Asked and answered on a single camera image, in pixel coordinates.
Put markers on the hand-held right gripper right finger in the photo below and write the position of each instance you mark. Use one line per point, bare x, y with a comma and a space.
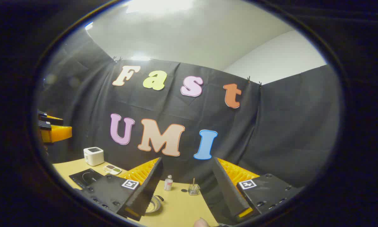
227, 192

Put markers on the black induction cooktop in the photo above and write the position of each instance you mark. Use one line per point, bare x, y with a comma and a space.
85, 178

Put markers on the pile of yellow soybeans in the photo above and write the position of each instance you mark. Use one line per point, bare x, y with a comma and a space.
151, 206

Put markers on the small white plastic bottle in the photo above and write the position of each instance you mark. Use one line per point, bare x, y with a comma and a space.
168, 183

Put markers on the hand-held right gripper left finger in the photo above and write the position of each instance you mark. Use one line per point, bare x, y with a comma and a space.
148, 189

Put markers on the white toaster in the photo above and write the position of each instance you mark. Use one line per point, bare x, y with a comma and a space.
93, 157

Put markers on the white divided bean tray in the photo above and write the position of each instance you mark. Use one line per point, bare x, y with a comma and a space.
112, 170

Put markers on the small ribbed glass cup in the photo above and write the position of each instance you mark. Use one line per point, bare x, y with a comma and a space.
193, 190

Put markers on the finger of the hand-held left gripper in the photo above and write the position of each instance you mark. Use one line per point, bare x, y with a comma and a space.
58, 133
50, 119

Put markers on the black backdrop cloth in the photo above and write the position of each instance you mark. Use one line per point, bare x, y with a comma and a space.
255, 132

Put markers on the thin wooden stick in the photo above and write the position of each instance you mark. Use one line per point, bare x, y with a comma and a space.
194, 182

